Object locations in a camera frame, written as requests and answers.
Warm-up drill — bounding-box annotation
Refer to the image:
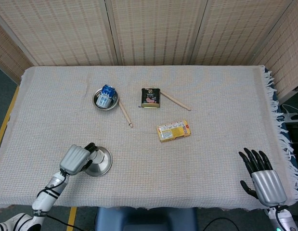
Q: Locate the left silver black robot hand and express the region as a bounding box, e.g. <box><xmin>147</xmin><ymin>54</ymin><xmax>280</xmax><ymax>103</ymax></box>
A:
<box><xmin>59</xmin><ymin>142</ymin><xmax>96</xmax><ymax>176</ymax></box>

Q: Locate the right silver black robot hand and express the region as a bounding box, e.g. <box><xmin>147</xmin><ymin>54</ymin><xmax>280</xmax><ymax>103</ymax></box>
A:
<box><xmin>238</xmin><ymin>147</ymin><xmax>288</xmax><ymax>207</ymax></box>

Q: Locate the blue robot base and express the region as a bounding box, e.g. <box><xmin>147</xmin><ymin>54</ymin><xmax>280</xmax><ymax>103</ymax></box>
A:
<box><xmin>94</xmin><ymin>206</ymin><xmax>199</xmax><ymax>231</ymax></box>

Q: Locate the round stainless steel plate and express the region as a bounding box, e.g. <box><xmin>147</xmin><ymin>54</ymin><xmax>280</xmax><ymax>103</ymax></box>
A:
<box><xmin>84</xmin><ymin>146</ymin><xmax>113</xmax><ymax>178</ymax></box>

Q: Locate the wooden drumstick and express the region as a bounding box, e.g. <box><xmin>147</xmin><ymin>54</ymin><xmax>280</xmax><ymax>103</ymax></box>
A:
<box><xmin>118</xmin><ymin>100</ymin><xmax>134</xmax><ymax>128</ymax></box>
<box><xmin>160</xmin><ymin>90</ymin><xmax>192</xmax><ymax>112</ymax></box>

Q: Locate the stainless steel bowl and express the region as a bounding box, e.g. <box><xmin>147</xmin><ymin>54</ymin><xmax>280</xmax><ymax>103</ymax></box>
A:
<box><xmin>92</xmin><ymin>88</ymin><xmax>120</xmax><ymax>111</ymax></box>

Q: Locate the blue and white drink can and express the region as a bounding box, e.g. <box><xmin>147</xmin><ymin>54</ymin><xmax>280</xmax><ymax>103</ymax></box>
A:
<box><xmin>95</xmin><ymin>84</ymin><xmax>116</xmax><ymax>108</ymax></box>

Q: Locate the white metal stand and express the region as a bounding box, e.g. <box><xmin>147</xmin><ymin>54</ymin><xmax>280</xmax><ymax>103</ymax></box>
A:
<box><xmin>282</xmin><ymin>104</ymin><xmax>298</xmax><ymax>126</ymax></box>

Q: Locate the beige waffle weave tablecloth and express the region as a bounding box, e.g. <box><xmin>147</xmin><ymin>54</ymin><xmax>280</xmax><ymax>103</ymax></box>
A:
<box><xmin>0</xmin><ymin>64</ymin><xmax>298</xmax><ymax>212</ymax></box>

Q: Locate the black luncheon meat tin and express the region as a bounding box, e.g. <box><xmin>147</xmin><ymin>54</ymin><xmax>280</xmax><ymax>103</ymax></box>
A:
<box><xmin>141</xmin><ymin>88</ymin><xmax>161</xmax><ymax>109</ymax></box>

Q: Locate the yellow cardboard food box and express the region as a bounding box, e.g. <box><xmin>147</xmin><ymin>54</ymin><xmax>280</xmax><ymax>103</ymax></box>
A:
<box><xmin>156</xmin><ymin>119</ymin><xmax>192</xmax><ymax>143</ymax></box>

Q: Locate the woven bamboo screen panel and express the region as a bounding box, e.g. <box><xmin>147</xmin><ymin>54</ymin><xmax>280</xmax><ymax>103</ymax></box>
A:
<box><xmin>0</xmin><ymin>19</ymin><xmax>33</xmax><ymax>84</ymax></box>
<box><xmin>251</xmin><ymin>0</ymin><xmax>298</xmax><ymax>102</ymax></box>
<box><xmin>191</xmin><ymin>0</ymin><xmax>296</xmax><ymax>66</ymax></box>
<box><xmin>106</xmin><ymin>0</ymin><xmax>208</xmax><ymax>66</ymax></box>
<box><xmin>0</xmin><ymin>0</ymin><xmax>117</xmax><ymax>67</ymax></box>

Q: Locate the black floor cable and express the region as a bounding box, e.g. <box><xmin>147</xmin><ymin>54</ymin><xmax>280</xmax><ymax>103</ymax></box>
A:
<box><xmin>45</xmin><ymin>214</ymin><xmax>83</xmax><ymax>231</ymax></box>
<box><xmin>204</xmin><ymin>217</ymin><xmax>241</xmax><ymax>231</ymax></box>

